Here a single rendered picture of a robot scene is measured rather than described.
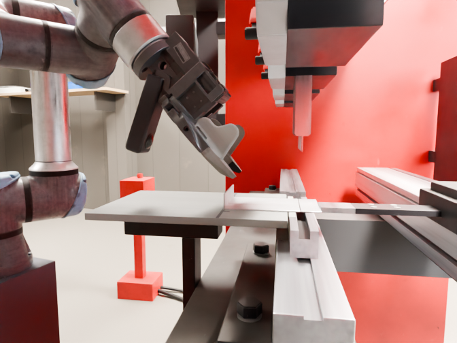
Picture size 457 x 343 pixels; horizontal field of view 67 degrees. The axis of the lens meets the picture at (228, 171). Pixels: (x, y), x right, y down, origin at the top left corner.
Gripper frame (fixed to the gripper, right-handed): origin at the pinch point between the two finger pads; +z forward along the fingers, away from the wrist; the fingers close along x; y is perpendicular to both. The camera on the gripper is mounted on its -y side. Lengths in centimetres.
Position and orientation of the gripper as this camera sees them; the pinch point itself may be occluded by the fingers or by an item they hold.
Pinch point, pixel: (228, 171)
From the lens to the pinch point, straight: 50.5
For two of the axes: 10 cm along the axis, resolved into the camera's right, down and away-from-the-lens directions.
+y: 7.6, -6.3, -1.9
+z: 6.3, 7.7, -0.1
